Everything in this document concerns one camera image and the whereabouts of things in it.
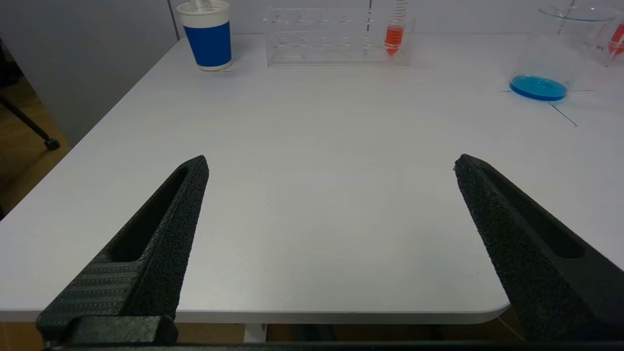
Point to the black metal stand leg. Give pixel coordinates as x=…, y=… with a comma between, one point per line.
x=29, y=124

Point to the clear glass beaker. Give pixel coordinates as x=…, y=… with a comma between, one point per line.
x=538, y=87

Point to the clear acrylic test tube rack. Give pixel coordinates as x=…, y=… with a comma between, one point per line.
x=321, y=39
x=602, y=48

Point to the test tube with red pigment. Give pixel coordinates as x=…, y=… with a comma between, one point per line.
x=618, y=41
x=394, y=36

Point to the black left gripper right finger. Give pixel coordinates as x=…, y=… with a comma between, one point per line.
x=536, y=263

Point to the blue white paper cup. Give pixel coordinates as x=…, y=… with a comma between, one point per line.
x=209, y=44

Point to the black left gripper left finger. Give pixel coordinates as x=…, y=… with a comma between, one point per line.
x=156, y=253

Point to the test tube with blue pigment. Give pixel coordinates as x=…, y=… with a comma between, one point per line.
x=200, y=5

